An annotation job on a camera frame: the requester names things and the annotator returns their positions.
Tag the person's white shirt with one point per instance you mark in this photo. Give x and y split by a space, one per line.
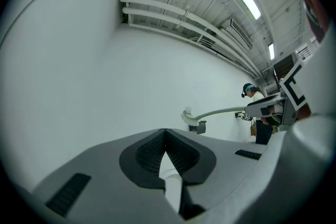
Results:
315 165

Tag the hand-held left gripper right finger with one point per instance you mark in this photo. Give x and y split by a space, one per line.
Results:
225 160

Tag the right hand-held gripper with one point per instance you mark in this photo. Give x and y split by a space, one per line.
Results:
290 112

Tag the ceiling air conditioner vent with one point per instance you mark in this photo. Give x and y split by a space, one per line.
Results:
237 32

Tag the thick white ceiling pipe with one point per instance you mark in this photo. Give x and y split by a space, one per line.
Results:
168 17
183 11

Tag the short ceiling light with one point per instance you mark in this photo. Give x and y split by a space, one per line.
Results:
271 51

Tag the grey wall-mounted box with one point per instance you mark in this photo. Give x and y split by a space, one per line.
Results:
198 127

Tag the person's right forearm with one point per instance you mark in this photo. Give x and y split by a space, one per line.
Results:
304 112

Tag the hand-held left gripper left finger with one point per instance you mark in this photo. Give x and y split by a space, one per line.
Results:
99 165

